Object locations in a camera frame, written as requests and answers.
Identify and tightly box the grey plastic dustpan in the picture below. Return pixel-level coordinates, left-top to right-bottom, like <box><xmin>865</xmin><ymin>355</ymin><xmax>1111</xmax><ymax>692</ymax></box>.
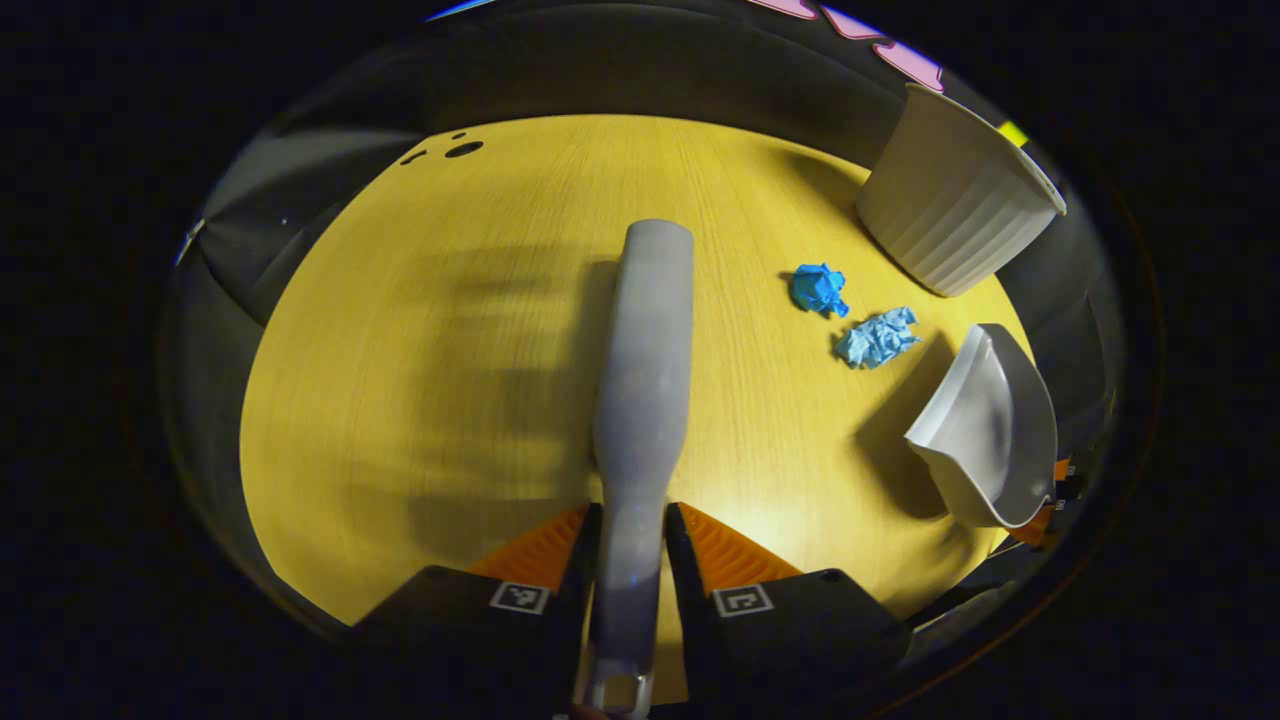
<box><xmin>904</xmin><ymin>322</ymin><xmax>1059</xmax><ymax>529</ymax></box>

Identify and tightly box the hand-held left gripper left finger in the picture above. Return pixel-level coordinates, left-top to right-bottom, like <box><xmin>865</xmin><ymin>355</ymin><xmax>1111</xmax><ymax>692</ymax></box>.
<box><xmin>350</xmin><ymin>500</ymin><xmax>603</xmax><ymax>720</ymax></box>

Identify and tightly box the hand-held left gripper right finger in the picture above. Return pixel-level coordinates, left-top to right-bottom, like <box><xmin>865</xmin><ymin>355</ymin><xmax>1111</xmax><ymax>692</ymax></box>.
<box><xmin>665</xmin><ymin>500</ymin><xmax>911</xmax><ymax>716</ymax></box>

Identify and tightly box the grey ribbed garbage bin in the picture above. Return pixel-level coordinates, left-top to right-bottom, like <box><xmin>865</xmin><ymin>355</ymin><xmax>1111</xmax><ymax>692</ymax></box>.
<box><xmin>855</xmin><ymin>82</ymin><xmax>1068</xmax><ymax>299</ymax></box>

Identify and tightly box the wooden desktop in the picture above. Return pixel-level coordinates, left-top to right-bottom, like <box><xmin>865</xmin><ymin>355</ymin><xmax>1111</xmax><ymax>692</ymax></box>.
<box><xmin>238</xmin><ymin>113</ymin><xmax>1041</xmax><ymax>706</ymax></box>

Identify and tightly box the dark blue paper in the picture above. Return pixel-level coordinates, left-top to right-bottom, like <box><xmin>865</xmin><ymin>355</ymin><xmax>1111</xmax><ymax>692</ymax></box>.
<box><xmin>788</xmin><ymin>263</ymin><xmax>851</xmax><ymax>319</ymax></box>

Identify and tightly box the light blue paper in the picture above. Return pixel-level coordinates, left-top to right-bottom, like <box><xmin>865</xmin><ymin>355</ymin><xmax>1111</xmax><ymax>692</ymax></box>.
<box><xmin>833</xmin><ymin>306</ymin><xmax>923</xmax><ymax>370</ymax></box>

